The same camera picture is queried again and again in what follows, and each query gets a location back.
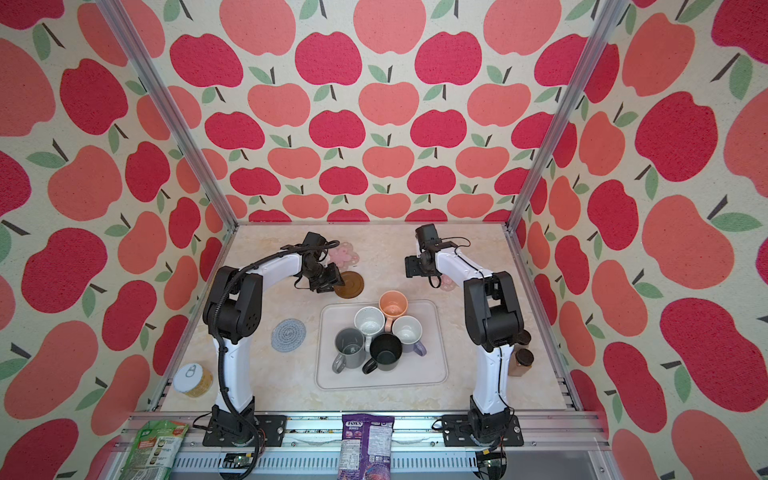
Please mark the aluminium corner frame post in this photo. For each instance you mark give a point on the aluminium corner frame post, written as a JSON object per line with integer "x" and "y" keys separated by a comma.
{"x": 130, "y": 41}
{"x": 601, "y": 33}

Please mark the grey mug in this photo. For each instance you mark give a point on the grey mug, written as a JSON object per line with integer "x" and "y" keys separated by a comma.
{"x": 350, "y": 347}

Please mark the round grey felt coaster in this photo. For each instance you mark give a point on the round grey felt coaster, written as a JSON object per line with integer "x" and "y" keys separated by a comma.
{"x": 288, "y": 335}

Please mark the aluminium front rail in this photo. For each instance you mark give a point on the aluminium front rail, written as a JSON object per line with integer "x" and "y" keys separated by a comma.
{"x": 563, "y": 442}

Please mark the brown spice jar front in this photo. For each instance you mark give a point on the brown spice jar front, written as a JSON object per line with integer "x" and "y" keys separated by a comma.
{"x": 521, "y": 362}

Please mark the yellow tin can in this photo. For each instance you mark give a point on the yellow tin can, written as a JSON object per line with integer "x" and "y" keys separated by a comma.
{"x": 193, "y": 380}

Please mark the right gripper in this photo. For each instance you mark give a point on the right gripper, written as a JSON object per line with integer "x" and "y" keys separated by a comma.
{"x": 412, "y": 267}

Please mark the aluminium corner frame post right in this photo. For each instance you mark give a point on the aluminium corner frame post right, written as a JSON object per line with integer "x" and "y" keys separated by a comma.
{"x": 601, "y": 33}

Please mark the green snack bag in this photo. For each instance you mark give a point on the green snack bag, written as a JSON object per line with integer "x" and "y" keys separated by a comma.
{"x": 154, "y": 450}

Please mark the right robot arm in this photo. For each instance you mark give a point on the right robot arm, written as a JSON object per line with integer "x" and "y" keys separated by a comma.
{"x": 493, "y": 320}

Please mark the aluminium corner frame post left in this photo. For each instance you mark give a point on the aluminium corner frame post left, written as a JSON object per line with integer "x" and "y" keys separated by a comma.
{"x": 130, "y": 41}

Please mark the white lilac handled mug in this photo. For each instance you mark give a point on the white lilac handled mug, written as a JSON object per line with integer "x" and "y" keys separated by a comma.
{"x": 409, "y": 331}

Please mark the round brown wooden coaster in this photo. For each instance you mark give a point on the round brown wooden coaster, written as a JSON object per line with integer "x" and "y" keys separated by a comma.
{"x": 351, "y": 287}

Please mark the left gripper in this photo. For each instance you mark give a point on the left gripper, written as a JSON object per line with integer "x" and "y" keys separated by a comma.
{"x": 335, "y": 279}

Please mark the purple snack bag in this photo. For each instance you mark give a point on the purple snack bag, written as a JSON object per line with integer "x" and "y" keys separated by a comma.
{"x": 366, "y": 447}

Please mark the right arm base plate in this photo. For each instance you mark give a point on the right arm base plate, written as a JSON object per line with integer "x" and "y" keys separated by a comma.
{"x": 487, "y": 431}

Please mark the pink flower silicone coaster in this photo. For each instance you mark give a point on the pink flower silicone coaster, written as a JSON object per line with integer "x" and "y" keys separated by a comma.
{"x": 344, "y": 256}

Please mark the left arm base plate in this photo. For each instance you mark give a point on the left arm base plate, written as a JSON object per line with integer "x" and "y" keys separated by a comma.
{"x": 224, "y": 430}

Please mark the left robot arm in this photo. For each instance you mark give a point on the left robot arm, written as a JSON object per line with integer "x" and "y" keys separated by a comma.
{"x": 233, "y": 312}

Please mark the translucent white tray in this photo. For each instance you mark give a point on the translucent white tray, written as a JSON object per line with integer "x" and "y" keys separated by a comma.
{"x": 411, "y": 355}

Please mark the black mug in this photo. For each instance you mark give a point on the black mug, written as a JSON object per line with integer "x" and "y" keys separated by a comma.
{"x": 385, "y": 352}

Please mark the peach orange mug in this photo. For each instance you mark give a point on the peach orange mug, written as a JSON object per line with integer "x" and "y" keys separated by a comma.
{"x": 393, "y": 304}

